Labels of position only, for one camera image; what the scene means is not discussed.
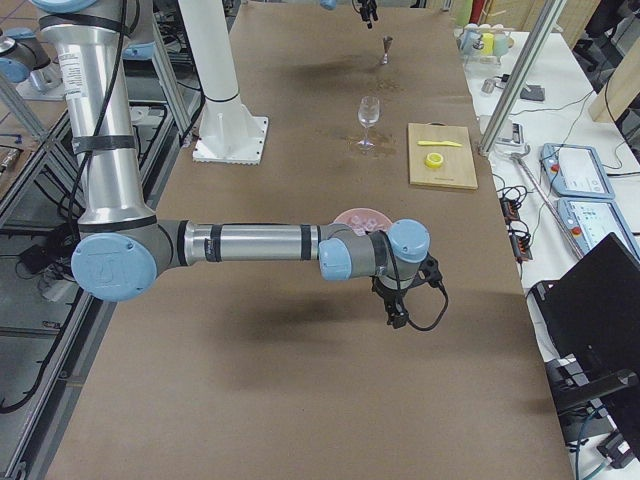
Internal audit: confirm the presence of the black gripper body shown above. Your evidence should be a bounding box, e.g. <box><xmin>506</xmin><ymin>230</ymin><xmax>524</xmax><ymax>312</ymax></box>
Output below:
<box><xmin>371</xmin><ymin>274</ymin><xmax>421</xmax><ymax>316</ymax></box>
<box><xmin>355</xmin><ymin>0</ymin><xmax>379</xmax><ymax>29</ymax></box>

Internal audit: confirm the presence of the steel jigger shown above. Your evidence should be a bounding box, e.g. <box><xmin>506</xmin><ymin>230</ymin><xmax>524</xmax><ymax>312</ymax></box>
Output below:
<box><xmin>380</xmin><ymin>35</ymin><xmax>393</xmax><ymax>65</ymax></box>

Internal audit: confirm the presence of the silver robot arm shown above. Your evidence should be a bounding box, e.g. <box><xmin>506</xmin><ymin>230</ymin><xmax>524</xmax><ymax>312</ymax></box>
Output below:
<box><xmin>319</xmin><ymin>0</ymin><xmax>379</xmax><ymax>29</ymax></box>
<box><xmin>37</xmin><ymin>1</ymin><xmax>443</xmax><ymax>328</ymax></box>

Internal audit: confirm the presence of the pile of clear ice cubes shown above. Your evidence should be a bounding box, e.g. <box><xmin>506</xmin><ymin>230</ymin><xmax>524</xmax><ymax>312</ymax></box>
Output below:
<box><xmin>347</xmin><ymin>214</ymin><xmax>386</xmax><ymax>236</ymax></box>

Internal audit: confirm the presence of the clear wine glass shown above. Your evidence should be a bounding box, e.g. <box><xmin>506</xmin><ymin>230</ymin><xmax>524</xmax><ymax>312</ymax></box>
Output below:
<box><xmin>358</xmin><ymin>96</ymin><xmax>380</xmax><ymax>151</ymax></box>

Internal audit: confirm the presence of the pink bowl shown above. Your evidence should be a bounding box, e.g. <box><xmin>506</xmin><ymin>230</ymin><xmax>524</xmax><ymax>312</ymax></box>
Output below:
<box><xmin>334</xmin><ymin>207</ymin><xmax>393</xmax><ymax>232</ymax></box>

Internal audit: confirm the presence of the yellow plastic knife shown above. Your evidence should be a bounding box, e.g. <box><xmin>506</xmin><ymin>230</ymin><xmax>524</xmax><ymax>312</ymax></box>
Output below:
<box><xmin>416</xmin><ymin>140</ymin><xmax>463</xmax><ymax>148</ymax></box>

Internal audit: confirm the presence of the yellow lemon slice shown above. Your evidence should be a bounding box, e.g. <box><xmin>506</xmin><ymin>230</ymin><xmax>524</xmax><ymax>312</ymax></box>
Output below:
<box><xmin>424</xmin><ymin>152</ymin><xmax>444</xmax><ymax>169</ymax></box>

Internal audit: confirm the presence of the bamboo cutting board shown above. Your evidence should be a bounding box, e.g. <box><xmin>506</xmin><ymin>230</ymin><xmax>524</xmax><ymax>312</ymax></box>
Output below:
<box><xmin>407</xmin><ymin>123</ymin><xmax>478</xmax><ymax>190</ymax></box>

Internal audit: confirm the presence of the black laptop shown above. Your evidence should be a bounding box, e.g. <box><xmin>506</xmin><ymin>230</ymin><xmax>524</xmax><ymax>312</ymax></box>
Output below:
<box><xmin>529</xmin><ymin>232</ymin><xmax>640</xmax><ymax>381</ymax></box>

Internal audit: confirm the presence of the blue teach pendant lower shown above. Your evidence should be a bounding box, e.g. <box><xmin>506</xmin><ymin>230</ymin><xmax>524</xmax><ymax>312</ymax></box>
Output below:
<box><xmin>556</xmin><ymin>197</ymin><xmax>639</xmax><ymax>258</ymax></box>

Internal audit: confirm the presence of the blue teach pendant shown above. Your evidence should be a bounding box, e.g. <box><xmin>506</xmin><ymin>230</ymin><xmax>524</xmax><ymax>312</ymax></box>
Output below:
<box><xmin>556</xmin><ymin>197</ymin><xmax>639</xmax><ymax>258</ymax></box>
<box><xmin>540</xmin><ymin>143</ymin><xmax>615</xmax><ymax>199</ymax></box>

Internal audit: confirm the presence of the blue teach pendant upper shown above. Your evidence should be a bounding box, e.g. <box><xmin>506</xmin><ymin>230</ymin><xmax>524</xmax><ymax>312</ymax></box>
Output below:
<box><xmin>540</xmin><ymin>143</ymin><xmax>615</xmax><ymax>199</ymax></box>

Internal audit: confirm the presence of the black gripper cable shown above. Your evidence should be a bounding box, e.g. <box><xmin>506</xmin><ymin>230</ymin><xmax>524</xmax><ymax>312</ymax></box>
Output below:
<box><xmin>407</xmin><ymin>252</ymin><xmax>450</xmax><ymax>332</ymax></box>

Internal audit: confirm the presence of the aluminium frame post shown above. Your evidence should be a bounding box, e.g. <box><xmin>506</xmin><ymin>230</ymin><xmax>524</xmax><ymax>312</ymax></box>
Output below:
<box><xmin>478</xmin><ymin>0</ymin><xmax>567</xmax><ymax>157</ymax></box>

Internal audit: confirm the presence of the white camera stand base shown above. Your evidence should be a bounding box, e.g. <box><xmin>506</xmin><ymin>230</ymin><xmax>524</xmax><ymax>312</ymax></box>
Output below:
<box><xmin>179</xmin><ymin>0</ymin><xmax>269</xmax><ymax>165</ymax></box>

